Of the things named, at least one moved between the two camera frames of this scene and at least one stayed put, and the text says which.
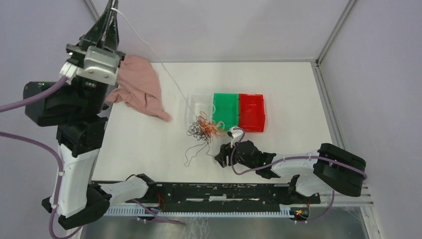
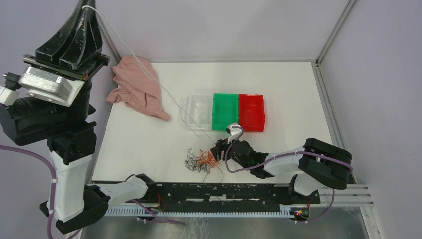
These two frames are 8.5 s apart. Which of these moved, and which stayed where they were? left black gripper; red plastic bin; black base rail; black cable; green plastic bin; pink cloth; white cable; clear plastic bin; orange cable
Moved: black cable; white cable; orange cable; left black gripper
Stayed: clear plastic bin; black base rail; pink cloth; red plastic bin; green plastic bin
